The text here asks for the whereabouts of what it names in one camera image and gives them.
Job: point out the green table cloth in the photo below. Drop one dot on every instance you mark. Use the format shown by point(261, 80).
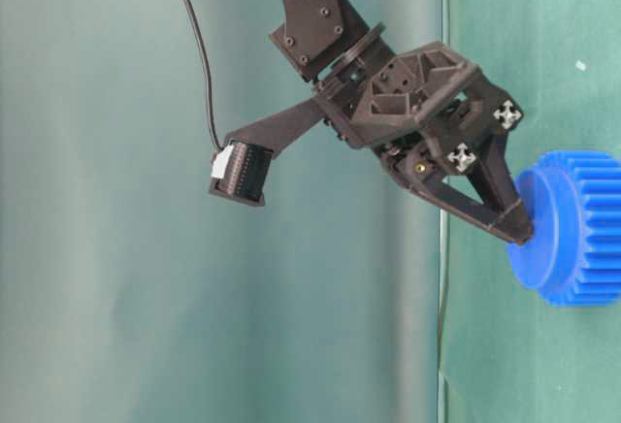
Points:
point(506, 354)

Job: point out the blue plastic gear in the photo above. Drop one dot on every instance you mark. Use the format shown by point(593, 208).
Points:
point(573, 257)

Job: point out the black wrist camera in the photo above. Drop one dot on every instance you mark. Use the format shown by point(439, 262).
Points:
point(239, 171)

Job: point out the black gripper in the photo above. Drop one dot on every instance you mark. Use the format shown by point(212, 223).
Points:
point(427, 114)

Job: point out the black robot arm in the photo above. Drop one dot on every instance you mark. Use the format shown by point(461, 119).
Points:
point(316, 33)

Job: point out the green backdrop curtain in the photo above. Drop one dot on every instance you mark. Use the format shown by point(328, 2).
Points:
point(129, 293)

